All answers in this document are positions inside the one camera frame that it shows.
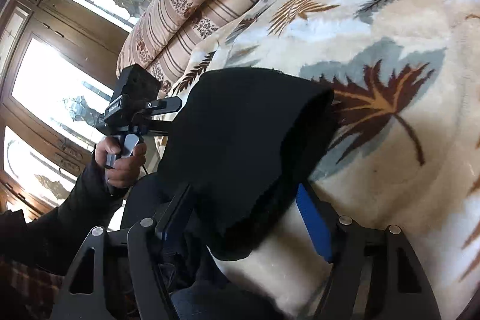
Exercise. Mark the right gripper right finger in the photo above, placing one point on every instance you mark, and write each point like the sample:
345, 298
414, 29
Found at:
375, 274

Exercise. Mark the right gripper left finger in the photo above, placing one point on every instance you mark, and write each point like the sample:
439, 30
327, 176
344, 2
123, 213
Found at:
89, 290

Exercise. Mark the black pants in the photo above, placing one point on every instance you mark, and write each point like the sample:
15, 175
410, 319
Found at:
244, 141

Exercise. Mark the operator left forearm black sleeve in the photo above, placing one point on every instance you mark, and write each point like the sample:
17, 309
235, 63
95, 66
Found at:
51, 242

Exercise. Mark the operator left hand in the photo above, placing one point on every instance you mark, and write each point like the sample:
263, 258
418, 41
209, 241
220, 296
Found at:
124, 171

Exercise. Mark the operator dark trouser leg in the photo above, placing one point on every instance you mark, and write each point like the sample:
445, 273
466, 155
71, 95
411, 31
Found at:
198, 289

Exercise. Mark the wooden glass door cabinet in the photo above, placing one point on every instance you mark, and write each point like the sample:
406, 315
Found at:
58, 63

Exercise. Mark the striped floral folded quilt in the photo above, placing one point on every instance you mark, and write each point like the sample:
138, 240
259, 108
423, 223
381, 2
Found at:
166, 34

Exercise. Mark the leaf pattern fleece blanket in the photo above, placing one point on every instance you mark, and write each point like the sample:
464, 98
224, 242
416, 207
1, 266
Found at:
406, 76

